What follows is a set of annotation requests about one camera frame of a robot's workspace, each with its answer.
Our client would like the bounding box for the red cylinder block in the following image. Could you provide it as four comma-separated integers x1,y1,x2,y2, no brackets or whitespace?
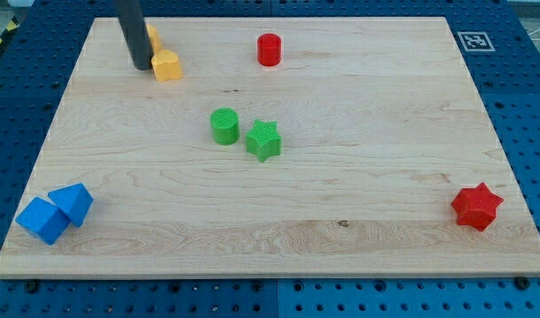
257,33,282,66

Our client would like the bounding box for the yellow heart block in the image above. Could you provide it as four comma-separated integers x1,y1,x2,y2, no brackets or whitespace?
151,49,184,81

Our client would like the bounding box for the wooden board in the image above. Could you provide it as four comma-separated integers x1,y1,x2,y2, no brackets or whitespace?
0,17,540,279

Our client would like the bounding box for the green star block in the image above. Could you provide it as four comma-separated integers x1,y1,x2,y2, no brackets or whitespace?
246,119,282,163

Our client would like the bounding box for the red star block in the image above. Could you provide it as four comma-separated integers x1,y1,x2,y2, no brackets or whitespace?
451,183,504,231

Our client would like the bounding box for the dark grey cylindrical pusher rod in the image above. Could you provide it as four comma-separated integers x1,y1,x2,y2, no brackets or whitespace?
114,0,153,71

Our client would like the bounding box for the yellow hexagon block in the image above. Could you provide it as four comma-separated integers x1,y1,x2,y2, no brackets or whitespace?
146,24,163,54

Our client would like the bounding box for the green cylinder block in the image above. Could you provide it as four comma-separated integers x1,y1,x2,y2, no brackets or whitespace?
209,108,240,146

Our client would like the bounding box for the blue cube block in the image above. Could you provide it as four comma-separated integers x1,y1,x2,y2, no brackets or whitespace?
16,197,70,245

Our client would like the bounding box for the white fiducial marker tag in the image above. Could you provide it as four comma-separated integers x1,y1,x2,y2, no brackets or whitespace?
457,31,495,52

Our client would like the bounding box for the blue triangle block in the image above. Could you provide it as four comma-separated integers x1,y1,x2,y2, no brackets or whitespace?
48,183,94,227

